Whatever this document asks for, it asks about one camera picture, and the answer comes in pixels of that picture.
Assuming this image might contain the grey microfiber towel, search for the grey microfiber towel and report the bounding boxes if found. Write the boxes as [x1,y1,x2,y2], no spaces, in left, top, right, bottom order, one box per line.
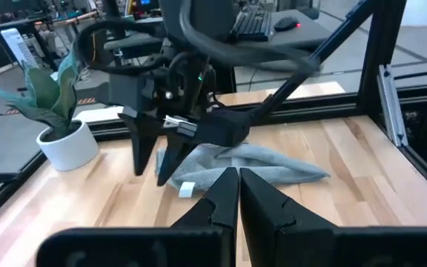
[155,142,331,198]

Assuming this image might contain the silver aluminium rail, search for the silver aluminium rail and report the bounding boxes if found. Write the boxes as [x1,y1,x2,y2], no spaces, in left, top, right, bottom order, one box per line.
[377,64,410,148]

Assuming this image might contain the black keyboard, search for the black keyboard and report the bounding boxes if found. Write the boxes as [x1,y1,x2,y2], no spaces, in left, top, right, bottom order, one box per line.
[231,9,274,42]

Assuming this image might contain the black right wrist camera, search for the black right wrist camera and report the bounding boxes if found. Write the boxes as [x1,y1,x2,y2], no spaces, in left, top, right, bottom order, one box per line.
[106,73,156,112]

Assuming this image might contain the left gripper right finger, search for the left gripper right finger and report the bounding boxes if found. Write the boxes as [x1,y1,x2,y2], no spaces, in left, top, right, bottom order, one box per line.
[239,167,427,267]

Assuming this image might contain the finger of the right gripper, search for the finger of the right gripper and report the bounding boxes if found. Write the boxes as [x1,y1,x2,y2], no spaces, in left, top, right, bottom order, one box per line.
[156,128,199,187]
[118,112,168,177]

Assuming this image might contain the black equipment desk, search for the black equipment desk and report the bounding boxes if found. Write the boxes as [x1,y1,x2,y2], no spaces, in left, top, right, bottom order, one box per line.
[231,7,335,73]

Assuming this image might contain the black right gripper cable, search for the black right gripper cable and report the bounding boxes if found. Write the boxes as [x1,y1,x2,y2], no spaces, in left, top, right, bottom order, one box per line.
[76,0,320,77]

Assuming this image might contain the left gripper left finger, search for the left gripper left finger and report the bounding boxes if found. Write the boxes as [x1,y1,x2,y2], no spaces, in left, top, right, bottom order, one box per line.
[36,166,240,267]

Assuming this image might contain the snake plant in white pot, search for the snake plant in white pot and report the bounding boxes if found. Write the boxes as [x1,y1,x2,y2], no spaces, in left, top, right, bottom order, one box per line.
[0,44,99,172]

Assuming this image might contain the black computer mouse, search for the black computer mouse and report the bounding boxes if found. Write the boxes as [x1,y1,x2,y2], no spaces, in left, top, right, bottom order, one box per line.
[273,16,302,33]

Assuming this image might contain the white slanted panel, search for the white slanted panel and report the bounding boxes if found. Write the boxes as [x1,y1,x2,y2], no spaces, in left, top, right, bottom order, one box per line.
[0,27,39,70]

